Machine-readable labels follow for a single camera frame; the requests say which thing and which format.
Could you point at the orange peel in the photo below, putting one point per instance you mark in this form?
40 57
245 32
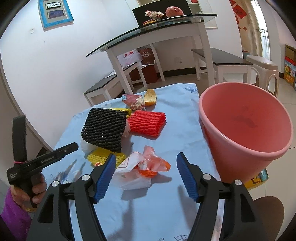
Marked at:
150 97

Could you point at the flower decoration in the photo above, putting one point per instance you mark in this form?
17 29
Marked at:
154 14

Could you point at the white glass-top dining table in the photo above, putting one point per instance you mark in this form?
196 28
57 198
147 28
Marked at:
167 29

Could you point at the dark-top bench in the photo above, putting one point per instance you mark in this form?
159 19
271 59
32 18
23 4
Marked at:
223 63
112 83

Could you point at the red foam fruit net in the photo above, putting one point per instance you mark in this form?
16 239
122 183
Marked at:
147 123

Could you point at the brown round stool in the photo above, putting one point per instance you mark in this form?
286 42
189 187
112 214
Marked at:
272 213

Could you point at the dark red paper bag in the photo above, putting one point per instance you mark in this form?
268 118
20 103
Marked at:
147 55

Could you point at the blue framed wall panel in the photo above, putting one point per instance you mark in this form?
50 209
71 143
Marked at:
54 14

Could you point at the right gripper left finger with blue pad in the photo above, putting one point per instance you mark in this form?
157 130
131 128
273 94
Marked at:
52 220

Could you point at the black foam fruit net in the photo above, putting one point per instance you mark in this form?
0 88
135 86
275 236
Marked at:
104 128

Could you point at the black monitor screen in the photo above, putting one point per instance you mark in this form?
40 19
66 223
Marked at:
161 6

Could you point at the colourful cardboard box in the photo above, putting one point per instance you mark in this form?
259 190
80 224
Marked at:
290 65

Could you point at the right dark-top bench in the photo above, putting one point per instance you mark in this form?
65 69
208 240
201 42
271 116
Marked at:
223 63

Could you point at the purple left sleeve forearm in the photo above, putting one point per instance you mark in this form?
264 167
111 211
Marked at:
15 222

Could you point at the red round ornament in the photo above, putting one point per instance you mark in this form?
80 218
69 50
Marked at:
173 11

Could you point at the left dark-top bench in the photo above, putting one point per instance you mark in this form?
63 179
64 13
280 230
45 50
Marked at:
112 83

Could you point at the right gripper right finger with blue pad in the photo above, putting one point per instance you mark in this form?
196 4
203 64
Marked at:
241 220

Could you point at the white orange plastic bag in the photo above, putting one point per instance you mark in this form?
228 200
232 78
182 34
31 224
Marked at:
137 170

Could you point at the pink snack wrapper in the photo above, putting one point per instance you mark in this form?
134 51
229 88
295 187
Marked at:
134 101

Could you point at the yellow foam fruit net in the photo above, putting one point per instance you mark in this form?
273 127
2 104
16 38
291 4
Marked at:
100 155

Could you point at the left hand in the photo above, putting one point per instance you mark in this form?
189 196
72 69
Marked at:
22 199

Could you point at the light blue floral tablecloth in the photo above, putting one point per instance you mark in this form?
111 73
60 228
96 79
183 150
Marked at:
146 199

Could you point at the beige plastic stool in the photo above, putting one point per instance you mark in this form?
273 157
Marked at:
266 70

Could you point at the red trash bin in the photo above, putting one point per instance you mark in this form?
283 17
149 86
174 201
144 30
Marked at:
149 73

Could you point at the pink plastic trash bucket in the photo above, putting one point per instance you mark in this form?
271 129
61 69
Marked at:
246 127

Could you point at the white plastic bag on bench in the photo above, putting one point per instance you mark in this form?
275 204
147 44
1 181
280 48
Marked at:
129 57

